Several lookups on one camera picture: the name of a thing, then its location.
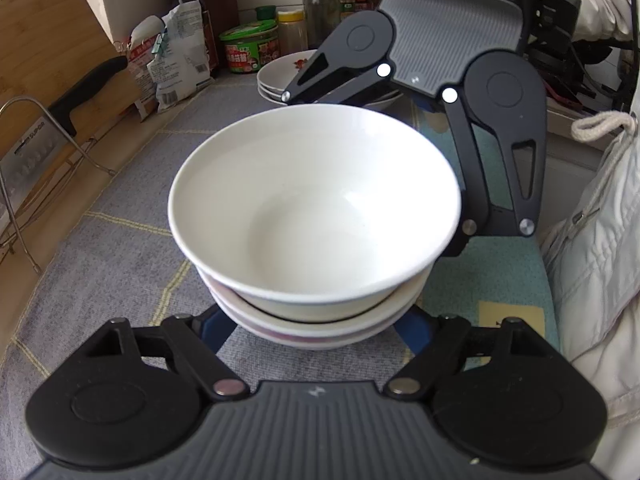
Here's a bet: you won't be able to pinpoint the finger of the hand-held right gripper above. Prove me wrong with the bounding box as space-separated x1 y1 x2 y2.
280 47 396 107
440 85 546 261

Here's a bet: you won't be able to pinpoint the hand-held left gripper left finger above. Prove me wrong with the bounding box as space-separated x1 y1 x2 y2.
87 307 248 401

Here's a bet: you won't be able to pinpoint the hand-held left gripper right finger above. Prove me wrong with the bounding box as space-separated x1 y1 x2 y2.
382 310 543 401

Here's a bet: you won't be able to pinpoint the white bowl purple flowers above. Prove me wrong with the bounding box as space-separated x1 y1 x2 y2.
195 260 433 336

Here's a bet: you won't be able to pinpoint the plain white bowl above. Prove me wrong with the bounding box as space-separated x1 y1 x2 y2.
167 104 463 306

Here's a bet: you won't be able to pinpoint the clear glass seasoning bottle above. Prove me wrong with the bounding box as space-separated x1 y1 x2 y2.
304 0 342 51

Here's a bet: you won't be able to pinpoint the yellow capped spice jar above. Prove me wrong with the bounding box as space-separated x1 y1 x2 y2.
276 8 309 56

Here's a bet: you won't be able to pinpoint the green round tin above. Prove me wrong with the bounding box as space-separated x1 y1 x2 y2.
219 19 280 76

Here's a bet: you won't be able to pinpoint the white padded jacket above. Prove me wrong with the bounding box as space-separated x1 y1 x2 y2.
540 0 640 431

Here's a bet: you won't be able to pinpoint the grey checked mat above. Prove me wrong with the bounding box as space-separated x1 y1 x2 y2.
0 77 501 461

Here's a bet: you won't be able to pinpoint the white and blue plastic bag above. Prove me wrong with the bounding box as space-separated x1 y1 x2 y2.
154 4 213 107

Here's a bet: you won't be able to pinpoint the red and white packet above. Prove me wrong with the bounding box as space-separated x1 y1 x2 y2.
122 15 168 123

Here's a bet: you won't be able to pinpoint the bamboo cutting board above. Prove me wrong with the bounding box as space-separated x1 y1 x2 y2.
0 0 143 221

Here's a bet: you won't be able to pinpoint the white drawstring cord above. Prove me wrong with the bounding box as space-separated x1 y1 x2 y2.
571 112 640 143

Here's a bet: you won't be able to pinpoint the santoku knife black handle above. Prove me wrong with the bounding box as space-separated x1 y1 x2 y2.
0 56 129 213

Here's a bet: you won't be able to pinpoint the steel wire rack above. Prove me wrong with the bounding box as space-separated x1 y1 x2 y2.
0 96 117 277

